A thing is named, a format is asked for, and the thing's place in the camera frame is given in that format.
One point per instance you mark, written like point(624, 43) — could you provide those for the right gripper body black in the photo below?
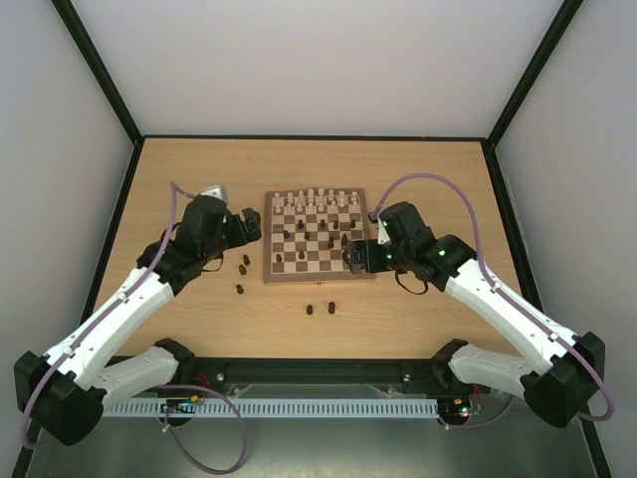
point(366, 255)

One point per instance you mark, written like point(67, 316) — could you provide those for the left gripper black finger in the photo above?
point(254, 231)
point(251, 215)

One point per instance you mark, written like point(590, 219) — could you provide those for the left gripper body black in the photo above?
point(238, 237)

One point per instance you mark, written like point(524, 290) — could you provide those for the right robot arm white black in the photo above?
point(556, 370)

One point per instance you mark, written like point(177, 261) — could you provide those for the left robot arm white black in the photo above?
point(67, 389)

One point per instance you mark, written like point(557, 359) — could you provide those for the wooden chess board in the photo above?
point(346, 216)

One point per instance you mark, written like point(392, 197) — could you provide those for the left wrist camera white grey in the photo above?
point(218, 191)

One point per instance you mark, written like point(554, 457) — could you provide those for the black aluminium rail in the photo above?
point(410, 372)

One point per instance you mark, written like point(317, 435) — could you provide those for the white slotted cable duct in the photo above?
point(156, 407)

